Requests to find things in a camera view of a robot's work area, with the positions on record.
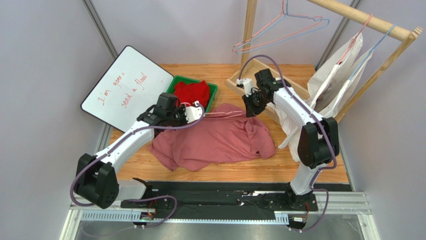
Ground white shirt on pink hanger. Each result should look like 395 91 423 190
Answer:
276 32 364 149

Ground blue hanger holding shirt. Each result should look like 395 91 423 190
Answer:
348 23 397 81

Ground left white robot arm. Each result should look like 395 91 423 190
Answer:
69 92 204 209

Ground pink wire hanger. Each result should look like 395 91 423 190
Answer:
231 0 330 55

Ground pink hanger holding shirt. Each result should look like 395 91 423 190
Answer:
336 14 373 65

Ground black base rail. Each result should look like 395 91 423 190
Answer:
119 179 354 231

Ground pink wire hanger taken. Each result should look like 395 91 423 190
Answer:
180 102 243 119

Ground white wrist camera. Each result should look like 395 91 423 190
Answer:
184 101 205 124
236 78 255 97

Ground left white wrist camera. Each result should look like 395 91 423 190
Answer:
184 101 205 124

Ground pink t shirt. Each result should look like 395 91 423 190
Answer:
148 103 276 172

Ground white whiteboard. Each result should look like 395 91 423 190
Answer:
80 45 174 132

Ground red t shirt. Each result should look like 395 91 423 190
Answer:
173 81 211 108

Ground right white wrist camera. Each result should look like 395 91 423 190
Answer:
236 78 255 97

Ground wooden clothes rack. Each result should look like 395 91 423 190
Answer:
226 0 424 126

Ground green plastic bin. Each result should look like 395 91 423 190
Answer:
166 75 218 112

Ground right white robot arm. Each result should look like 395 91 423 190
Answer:
236 68 340 200

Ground white shirt on blue hanger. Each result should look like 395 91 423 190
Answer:
288 49 374 162

